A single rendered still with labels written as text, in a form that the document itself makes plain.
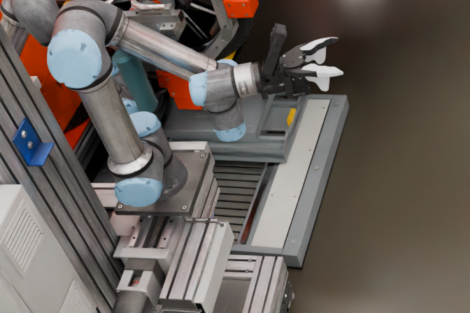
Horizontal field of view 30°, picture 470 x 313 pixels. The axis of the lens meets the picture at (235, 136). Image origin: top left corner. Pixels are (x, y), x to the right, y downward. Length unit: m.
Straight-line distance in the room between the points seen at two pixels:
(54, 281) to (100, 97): 0.45
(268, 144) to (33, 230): 1.56
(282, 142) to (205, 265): 1.17
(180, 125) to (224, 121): 1.47
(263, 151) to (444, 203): 0.71
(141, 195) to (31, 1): 0.59
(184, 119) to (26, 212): 1.63
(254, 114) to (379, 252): 0.74
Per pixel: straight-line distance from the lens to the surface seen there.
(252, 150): 3.39
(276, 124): 3.48
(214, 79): 1.99
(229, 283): 2.93
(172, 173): 2.36
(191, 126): 3.48
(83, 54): 1.90
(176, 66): 2.10
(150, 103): 3.18
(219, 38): 3.00
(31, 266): 2.03
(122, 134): 2.08
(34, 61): 3.09
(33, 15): 2.36
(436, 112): 3.59
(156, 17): 2.77
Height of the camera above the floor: 2.47
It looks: 42 degrees down
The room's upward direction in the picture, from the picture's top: 20 degrees counter-clockwise
